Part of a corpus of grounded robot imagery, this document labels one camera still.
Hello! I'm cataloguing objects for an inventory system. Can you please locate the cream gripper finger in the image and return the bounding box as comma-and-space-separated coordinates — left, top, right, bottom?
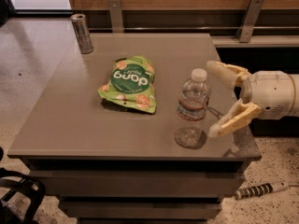
206, 61, 250, 90
208, 99, 262, 138

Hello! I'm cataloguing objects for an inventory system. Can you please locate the clear plastic water bottle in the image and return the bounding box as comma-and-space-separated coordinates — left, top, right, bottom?
174, 68, 211, 149

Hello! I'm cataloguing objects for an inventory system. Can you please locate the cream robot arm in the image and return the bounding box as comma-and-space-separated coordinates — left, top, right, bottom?
206, 61, 299, 138

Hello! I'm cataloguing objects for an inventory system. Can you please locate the silver redbull can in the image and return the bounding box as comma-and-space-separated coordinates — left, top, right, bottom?
70, 13, 93, 54

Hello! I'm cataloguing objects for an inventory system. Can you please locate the white power strip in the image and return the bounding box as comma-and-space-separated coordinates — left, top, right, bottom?
235, 181, 289, 200

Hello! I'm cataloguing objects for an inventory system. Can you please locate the green snack bag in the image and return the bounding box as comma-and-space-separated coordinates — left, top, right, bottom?
98, 56, 157, 114

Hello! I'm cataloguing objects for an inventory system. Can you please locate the grey drawer cabinet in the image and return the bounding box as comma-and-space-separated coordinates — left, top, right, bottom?
8, 34, 261, 224

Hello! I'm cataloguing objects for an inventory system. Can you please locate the black chair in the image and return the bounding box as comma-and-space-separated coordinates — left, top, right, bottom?
0, 167, 46, 224

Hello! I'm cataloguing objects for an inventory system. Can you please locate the right metal wall bracket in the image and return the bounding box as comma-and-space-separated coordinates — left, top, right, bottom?
236, 0, 264, 43

